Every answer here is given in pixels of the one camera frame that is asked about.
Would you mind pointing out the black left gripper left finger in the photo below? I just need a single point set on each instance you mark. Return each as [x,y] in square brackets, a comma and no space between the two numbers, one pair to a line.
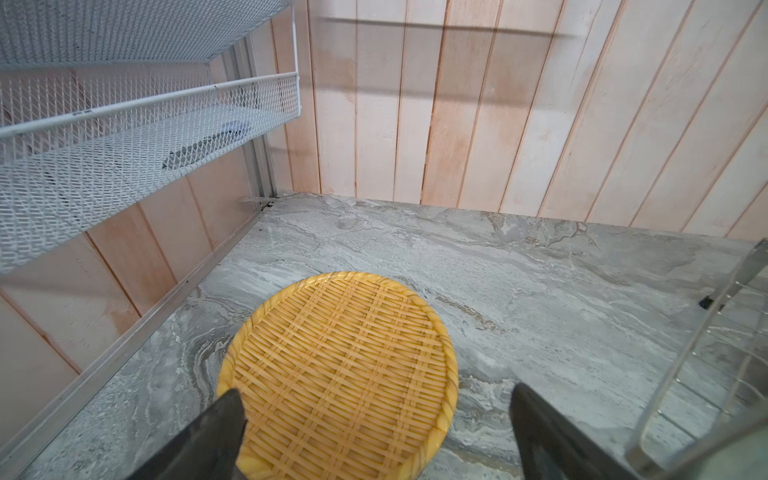
[206,449]

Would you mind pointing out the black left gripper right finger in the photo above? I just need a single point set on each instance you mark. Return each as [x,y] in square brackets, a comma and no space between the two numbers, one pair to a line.
[552,447]

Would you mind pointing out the stainless steel dish rack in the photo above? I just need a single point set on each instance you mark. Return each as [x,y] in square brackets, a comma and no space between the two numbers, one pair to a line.
[717,384]

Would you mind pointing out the orange woven bamboo plate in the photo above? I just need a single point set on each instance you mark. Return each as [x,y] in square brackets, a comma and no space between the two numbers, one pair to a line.
[343,375]

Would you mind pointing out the white wire mesh shelf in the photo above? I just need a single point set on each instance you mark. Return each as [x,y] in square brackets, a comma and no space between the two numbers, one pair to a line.
[103,103]

